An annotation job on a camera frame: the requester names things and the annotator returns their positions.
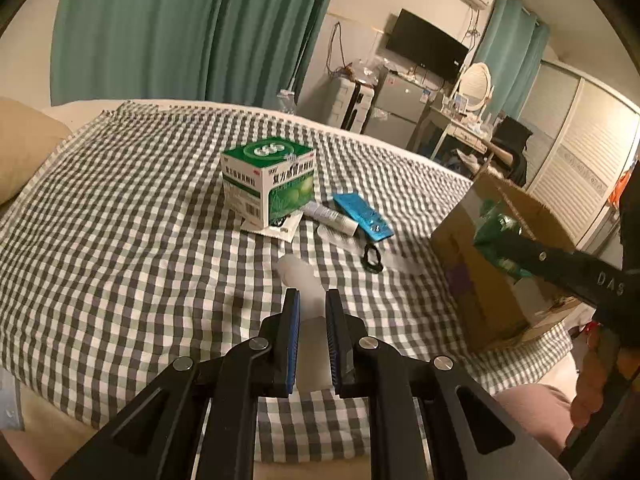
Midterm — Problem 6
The beige pillow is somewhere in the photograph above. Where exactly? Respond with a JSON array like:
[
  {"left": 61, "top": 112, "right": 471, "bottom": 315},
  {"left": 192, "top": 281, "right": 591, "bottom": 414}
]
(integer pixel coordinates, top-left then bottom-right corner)
[{"left": 0, "top": 97, "right": 72, "bottom": 206}]

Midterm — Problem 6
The white green sachet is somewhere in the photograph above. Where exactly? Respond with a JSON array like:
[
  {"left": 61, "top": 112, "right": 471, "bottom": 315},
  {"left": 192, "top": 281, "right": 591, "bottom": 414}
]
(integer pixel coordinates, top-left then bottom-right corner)
[{"left": 240, "top": 210, "right": 304, "bottom": 242}]

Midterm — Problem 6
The large clear water jug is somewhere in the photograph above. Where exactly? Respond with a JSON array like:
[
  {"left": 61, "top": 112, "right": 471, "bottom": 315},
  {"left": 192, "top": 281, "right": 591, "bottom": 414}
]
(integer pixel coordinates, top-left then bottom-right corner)
[{"left": 277, "top": 89, "right": 301, "bottom": 116}]

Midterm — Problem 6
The white suitcase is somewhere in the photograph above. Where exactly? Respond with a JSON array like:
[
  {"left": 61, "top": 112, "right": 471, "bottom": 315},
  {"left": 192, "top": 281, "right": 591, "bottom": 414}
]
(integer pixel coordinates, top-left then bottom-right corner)
[{"left": 340, "top": 77, "right": 376, "bottom": 133}]

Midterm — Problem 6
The oval white mirror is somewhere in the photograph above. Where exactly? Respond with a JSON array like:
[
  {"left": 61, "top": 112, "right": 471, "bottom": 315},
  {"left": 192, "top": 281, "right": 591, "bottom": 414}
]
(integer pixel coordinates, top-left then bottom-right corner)
[{"left": 455, "top": 62, "right": 494, "bottom": 116}]

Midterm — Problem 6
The narrow green curtain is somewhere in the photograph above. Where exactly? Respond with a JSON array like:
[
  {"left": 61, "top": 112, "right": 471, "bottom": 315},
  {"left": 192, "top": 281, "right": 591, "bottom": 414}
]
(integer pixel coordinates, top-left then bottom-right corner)
[{"left": 472, "top": 0, "right": 551, "bottom": 111}]

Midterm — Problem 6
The grey mini fridge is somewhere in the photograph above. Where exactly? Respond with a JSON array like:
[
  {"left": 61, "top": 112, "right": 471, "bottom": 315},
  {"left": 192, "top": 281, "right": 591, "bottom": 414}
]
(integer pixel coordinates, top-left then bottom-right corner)
[{"left": 365, "top": 70, "right": 432, "bottom": 148}]

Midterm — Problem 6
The brown cardboard box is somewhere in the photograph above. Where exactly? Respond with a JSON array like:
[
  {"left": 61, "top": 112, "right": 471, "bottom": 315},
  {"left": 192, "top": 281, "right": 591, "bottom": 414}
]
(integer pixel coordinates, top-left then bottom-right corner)
[{"left": 431, "top": 170, "right": 583, "bottom": 353}]

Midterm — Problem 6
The small grey white tube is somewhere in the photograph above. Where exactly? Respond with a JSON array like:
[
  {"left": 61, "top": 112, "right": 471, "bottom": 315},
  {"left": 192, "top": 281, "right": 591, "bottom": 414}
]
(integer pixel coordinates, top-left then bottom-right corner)
[{"left": 301, "top": 200, "right": 359, "bottom": 237}]

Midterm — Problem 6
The person's right hand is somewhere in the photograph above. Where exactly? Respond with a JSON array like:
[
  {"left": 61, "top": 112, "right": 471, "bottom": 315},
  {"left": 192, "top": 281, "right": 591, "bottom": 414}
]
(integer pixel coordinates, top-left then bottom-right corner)
[{"left": 570, "top": 332, "right": 621, "bottom": 428}]

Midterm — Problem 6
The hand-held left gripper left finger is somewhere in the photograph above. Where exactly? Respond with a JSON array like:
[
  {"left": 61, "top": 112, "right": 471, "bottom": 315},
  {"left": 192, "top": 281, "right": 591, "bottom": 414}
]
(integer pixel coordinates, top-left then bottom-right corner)
[{"left": 50, "top": 287, "right": 302, "bottom": 480}]

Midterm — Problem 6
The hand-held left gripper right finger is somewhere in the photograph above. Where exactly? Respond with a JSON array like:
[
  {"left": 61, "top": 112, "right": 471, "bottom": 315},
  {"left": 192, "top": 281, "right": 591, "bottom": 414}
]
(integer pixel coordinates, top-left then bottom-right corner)
[{"left": 325, "top": 288, "right": 573, "bottom": 480}]

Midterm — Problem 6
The green white checked cloth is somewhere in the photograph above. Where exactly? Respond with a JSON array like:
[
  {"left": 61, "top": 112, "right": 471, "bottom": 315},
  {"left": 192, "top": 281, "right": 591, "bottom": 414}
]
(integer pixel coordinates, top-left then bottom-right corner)
[{"left": 0, "top": 100, "right": 576, "bottom": 461}]

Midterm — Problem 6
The blue foil packet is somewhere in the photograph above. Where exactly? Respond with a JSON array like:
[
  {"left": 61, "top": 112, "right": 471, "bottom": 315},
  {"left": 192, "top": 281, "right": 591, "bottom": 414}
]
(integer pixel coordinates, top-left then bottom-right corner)
[{"left": 332, "top": 192, "right": 395, "bottom": 242}]

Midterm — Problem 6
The black hair tie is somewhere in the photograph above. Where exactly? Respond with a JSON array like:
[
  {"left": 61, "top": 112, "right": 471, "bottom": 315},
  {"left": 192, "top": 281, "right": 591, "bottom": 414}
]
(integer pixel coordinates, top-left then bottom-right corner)
[{"left": 361, "top": 241, "right": 385, "bottom": 274}]

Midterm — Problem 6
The white vanity table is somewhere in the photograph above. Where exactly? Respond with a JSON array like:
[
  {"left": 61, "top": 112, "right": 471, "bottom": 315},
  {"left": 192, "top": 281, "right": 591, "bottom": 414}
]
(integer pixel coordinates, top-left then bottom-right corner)
[{"left": 420, "top": 105, "right": 496, "bottom": 171}]

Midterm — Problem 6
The green foil packet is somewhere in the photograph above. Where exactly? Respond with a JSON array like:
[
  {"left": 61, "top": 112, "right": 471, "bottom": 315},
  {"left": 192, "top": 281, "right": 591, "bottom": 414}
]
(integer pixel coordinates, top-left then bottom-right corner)
[{"left": 474, "top": 200, "right": 538, "bottom": 281}]

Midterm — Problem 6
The clear plastic comb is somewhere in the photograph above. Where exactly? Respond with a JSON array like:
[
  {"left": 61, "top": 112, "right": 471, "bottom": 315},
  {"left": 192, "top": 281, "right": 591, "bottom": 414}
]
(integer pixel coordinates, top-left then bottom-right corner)
[{"left": 316, "top": 222, "right": 362, "bottom": 250}]

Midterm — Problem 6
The white plastic tube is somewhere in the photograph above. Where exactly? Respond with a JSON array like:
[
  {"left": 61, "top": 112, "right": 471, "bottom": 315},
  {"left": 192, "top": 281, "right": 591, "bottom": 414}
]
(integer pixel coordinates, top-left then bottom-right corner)
[{"left": 277, "top": 255, "right": 337, "bottom": 392}]

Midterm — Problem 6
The black wall television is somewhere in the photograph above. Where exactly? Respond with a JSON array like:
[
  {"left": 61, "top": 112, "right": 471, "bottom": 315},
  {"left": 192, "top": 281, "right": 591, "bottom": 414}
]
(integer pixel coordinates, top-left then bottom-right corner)
[{"left": 385, "top": 8, "right": 469, "bottom": 83}]

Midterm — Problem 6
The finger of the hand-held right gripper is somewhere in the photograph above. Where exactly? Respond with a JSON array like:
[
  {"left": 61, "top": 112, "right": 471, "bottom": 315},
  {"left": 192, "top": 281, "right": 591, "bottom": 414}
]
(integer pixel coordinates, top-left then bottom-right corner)
[{"left": 475, "top": 230, "right": 588, "bottom": 301}]

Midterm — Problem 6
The white louvred wardrobe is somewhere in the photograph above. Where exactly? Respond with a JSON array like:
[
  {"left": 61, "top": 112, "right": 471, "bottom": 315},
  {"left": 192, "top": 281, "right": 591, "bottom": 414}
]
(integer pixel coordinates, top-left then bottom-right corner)
[{"left": 520, "top": 60, "right": 640, "bottom": 256}]

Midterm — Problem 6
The green white medicine box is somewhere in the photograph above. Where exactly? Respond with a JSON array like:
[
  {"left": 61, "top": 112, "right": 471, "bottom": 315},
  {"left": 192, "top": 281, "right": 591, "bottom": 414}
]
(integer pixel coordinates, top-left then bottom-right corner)
[{"left": 220, "top": 136, "right": 317, "bottom": 228}]

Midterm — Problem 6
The chair with black clothes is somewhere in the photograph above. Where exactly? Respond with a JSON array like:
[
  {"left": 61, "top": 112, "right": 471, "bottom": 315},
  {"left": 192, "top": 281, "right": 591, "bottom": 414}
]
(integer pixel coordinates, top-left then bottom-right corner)
[{"left": 492, "top": 116, "right": 534, "bottom": 186}]

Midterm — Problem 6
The wide green curtain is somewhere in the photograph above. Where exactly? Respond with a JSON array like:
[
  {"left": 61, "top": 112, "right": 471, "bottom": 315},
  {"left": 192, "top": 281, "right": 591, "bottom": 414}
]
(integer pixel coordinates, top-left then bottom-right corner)
[{"left": 50, "top": 0, "right": 346, "bottom": 111}]

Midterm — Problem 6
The orange hanging garment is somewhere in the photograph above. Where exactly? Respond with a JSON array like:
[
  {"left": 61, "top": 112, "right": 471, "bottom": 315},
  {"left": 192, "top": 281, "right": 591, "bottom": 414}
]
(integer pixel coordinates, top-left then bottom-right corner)
[{"left": 612, "top": 170, "right": 633, "bottom": 211}]

